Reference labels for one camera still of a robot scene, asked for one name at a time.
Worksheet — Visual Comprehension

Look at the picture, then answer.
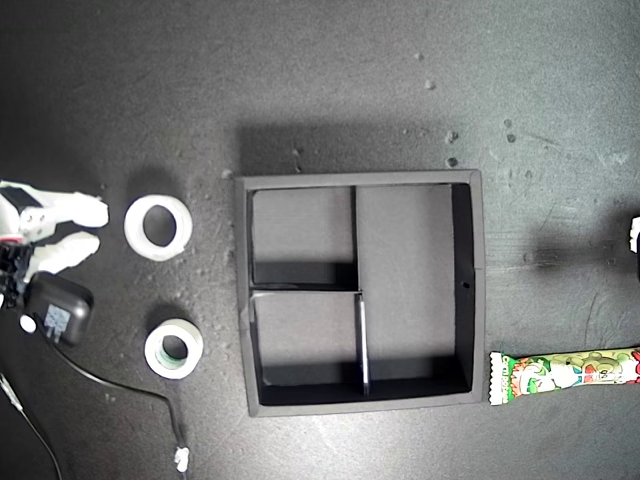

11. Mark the large white tape roll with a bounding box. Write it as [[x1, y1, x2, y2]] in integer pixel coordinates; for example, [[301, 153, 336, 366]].
[[123, 194, 194, 263]]

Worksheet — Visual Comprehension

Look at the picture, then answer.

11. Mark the white tape roll green core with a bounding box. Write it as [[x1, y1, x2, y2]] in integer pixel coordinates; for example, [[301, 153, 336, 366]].
[[144, 319, 204, 381]]

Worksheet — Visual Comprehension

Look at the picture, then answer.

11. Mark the snack bar printed green wrapper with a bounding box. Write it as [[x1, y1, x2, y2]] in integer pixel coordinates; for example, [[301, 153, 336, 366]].
[[488, 346, 640, 407]]

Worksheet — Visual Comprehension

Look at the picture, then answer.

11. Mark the black compartment tray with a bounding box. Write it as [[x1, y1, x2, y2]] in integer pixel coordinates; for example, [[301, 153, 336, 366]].
[[233, 168, 487, 419]]

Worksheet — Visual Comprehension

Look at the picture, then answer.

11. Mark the small black camera box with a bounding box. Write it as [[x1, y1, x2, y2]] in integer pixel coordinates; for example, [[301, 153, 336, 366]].
[[18, 272, 95, 348]]

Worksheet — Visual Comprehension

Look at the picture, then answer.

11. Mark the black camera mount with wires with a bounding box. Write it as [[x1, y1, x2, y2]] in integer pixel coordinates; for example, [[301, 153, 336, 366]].
[[0, 239, 32, 309]]

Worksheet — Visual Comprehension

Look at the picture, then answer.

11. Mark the black camera cable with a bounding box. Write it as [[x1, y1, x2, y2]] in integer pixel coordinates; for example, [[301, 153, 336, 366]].
[[49, 339, 192, 474]]

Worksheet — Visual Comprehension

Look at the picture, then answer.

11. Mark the thin black white wire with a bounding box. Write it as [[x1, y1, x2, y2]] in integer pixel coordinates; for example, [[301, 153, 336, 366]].
[[0, 372, 64, 480]]

